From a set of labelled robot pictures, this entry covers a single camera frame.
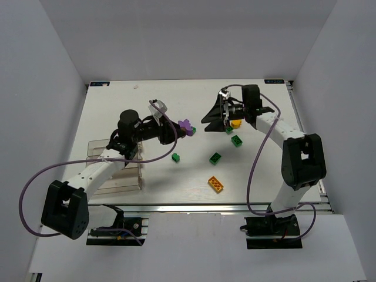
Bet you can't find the yellow round lego piece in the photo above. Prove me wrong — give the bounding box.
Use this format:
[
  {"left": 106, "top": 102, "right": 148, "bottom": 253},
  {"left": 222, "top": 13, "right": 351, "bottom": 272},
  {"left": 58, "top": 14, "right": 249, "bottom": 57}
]
[{"left": 230, "top": 120, "right": 242, "bottom": 129}]

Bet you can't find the green lego brick right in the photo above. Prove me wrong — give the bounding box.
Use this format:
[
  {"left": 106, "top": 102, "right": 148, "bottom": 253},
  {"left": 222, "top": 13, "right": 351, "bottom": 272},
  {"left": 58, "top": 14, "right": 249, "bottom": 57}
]
[{"left": 231, "top": 135, "right": 243, "bottom": 147}]

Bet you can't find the small green lego piece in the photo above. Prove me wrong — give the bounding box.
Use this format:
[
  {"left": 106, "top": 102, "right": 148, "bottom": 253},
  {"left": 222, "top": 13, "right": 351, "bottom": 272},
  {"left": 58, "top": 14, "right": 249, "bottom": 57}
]
[{"left": 172, "top": 153, "right": 180, "bottom": 163}]

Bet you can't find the purple lego brick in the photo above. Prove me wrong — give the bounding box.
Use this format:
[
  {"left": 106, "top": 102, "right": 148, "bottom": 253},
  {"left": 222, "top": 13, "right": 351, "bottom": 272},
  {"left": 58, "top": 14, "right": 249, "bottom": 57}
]
[{"left": 178, "top": 119, "right": 194, "bottom": 137}]

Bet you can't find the green lego brick beside yellow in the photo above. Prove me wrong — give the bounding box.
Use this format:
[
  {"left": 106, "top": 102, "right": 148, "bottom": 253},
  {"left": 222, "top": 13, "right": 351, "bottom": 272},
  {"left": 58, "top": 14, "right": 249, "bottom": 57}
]
[{"left": 225, "top": 126, "right": 233, "bottom": 135}]

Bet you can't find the clear container far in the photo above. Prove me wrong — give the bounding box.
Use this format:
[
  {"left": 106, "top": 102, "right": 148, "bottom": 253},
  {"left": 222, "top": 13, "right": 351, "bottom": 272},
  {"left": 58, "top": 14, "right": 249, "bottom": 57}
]
[{"left": 87, "top": 139, "right": 143, "bottom": 160}]

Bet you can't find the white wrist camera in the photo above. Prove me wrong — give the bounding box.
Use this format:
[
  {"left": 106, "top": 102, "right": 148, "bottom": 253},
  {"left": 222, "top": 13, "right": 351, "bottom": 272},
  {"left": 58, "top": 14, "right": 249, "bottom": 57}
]
[
  {"left": 148, "top": 99, "right": 167, "bottom": 126},
  {"left": 218, "top": 88, "right": 231, "bottom": 102}
]

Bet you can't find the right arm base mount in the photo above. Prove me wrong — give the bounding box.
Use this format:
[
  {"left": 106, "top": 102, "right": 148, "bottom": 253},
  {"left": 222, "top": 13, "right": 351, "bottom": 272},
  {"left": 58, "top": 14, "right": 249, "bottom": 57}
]
[{"left": 239, "top": 214, "right": 303, "bottom": 250}]

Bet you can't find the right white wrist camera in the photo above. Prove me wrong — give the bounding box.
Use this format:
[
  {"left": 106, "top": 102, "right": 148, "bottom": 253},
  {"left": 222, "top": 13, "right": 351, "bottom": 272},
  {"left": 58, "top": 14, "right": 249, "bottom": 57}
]
[{"left": 218, "top": 88, "right": 231, "bottom": 102}]

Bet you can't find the left blue corner label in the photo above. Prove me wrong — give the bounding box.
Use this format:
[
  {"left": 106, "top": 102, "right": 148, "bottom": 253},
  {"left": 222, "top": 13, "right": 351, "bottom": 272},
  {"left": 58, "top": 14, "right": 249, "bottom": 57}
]
[{"left": 89, "top": 81, "right": 110, "bottom": 87}]

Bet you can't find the aluminium table front rail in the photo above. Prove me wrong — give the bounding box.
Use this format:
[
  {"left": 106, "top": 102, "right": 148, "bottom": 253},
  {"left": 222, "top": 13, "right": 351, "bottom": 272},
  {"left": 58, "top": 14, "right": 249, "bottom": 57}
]
[{"left": 106, "top": 203, "right": 333, "bottom": 213}]

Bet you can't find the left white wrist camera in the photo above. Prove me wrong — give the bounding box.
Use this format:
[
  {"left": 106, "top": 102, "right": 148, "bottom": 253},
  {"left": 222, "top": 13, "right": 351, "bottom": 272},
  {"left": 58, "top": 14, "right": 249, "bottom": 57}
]
[{"left": 148, "top": 99, "right": 167, "bottom": 126}]

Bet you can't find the blue corner label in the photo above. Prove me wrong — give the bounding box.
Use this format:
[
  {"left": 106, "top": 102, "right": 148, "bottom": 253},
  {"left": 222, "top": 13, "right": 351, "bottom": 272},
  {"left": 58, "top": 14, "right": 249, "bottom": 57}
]
[
  {"left": 264, "top": 79, "right": 285, "bottom": 84},
  {"left": 89, "top": 81, "right": 110, "bottom": 87}
]

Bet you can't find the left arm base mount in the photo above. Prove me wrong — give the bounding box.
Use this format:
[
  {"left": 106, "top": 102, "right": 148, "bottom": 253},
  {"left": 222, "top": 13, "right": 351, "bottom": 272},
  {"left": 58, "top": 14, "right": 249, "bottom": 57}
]
[{"left": 86, "top": 204, "right": 147, "bottom": 246}]

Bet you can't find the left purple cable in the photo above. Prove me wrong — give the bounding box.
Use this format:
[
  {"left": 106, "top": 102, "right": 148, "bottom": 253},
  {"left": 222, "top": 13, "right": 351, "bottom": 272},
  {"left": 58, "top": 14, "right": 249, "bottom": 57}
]
[{"left": 18, "top": 100, "right": 179, "bottom": 246}]

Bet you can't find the right blue corner label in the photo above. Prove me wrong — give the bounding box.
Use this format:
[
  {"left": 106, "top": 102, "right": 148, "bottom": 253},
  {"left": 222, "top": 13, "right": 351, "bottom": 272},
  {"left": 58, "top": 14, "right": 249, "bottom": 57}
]
[{"left": 264, "top": 79, "right": 285, "bottom": 84}]

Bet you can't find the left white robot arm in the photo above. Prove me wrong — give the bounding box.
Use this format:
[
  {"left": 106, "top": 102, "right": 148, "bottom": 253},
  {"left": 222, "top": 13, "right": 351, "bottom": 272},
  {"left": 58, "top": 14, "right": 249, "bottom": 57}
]
[{"left": 41, "top": 109, "right": 186, "bottom": 240}]

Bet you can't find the green lego brick lower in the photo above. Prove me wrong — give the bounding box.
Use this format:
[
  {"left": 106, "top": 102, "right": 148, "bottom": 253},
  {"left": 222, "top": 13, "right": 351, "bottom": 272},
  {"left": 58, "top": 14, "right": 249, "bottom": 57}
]
[{"left": 209, "top": 152, "right": 221, "bottom": 165}]

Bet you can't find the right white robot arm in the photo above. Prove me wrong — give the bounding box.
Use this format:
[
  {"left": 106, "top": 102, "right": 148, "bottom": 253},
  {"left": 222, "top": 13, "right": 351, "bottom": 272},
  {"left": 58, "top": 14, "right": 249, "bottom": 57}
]
[{"left": 201, "top": 85, "right": 327, "bottom": 219}]

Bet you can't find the clear container near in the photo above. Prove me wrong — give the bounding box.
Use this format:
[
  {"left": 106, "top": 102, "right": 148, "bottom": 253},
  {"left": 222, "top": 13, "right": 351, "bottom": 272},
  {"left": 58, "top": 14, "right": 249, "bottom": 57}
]
[{"left": 95, "top": 167, "right": 142, "bottom": 195}]

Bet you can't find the orange flat lego brick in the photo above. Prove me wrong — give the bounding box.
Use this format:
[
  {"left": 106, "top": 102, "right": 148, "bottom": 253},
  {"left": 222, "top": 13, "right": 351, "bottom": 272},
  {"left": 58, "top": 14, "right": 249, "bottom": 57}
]
[{"left": 207, "top": 176, "right": 224, "bottom": 193}]

